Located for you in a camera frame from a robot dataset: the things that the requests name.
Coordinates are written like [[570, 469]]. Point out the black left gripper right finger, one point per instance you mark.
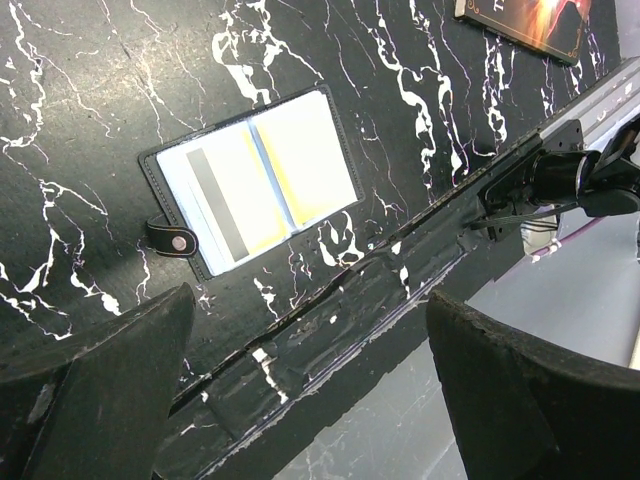
[[524, 408]]

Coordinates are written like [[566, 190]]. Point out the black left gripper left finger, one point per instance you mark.
[[94, 405]]

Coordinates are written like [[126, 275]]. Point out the blue credit card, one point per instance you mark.
[[304, 149]]

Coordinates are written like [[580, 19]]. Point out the thin card seen edge-on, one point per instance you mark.
[[237, 192]]

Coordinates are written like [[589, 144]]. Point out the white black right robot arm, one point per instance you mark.
[[560, 175]]

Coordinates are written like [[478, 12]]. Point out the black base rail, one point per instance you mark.
[[266, 389]]

